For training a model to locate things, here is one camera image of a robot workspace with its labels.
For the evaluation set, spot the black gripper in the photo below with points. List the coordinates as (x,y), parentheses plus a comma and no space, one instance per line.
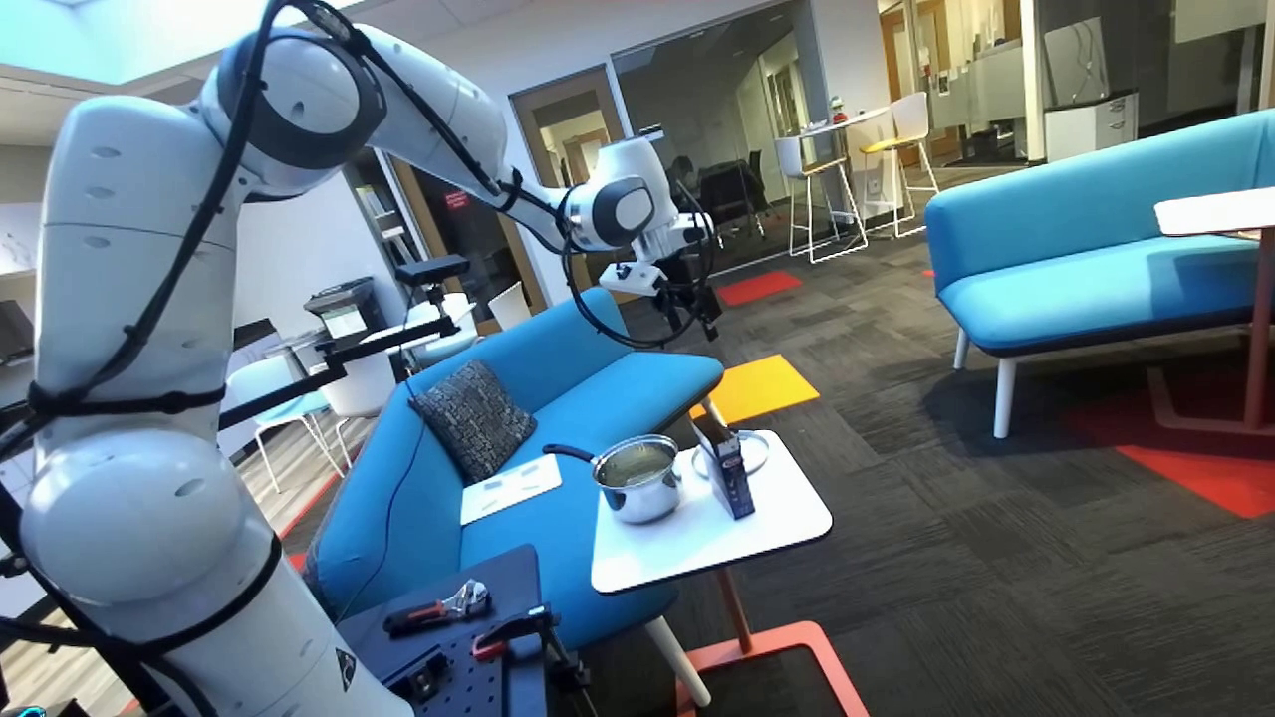
(692,265)

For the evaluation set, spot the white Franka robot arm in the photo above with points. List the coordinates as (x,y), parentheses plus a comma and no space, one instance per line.
(122,242)

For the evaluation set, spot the blue sofa white legs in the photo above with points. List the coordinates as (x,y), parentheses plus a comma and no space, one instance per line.
(1088,265)
(582,386)

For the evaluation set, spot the white high stool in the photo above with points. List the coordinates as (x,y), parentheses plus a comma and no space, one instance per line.
(827,201)

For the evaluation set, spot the white high table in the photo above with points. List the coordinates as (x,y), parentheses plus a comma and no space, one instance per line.
(856,120)

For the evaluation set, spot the grey patterned cushion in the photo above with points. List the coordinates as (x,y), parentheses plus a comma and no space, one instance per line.
(471,420)

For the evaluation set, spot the white paper sheet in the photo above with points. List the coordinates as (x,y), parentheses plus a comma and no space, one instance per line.
(512,489)

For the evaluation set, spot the yellow seat high stool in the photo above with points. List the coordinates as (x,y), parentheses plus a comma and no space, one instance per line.
(902,144)

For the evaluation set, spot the wooden framed dark door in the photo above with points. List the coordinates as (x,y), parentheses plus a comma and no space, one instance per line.
(450,242)

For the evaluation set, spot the black horizontal bar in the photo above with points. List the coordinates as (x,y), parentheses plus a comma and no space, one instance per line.
(358,353)

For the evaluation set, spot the grey printer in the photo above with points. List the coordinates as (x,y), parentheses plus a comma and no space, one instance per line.
(344,313)

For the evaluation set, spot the black red hand tool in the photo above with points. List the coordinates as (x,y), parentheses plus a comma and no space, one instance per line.
(431,614)

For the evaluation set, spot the light blue chair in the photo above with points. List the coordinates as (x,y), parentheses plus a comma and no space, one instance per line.
(285,402)

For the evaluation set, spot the white low cabinet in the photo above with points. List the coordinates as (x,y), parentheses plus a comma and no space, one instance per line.
(1088,125)

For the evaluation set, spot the perforated tool board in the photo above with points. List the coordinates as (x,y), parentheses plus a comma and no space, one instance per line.
(450,671)

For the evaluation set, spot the small black tool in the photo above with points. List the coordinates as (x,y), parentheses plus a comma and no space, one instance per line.
(423,678)

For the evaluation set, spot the white side table orange frame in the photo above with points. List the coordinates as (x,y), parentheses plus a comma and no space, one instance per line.
(1215,212)
(783,512)

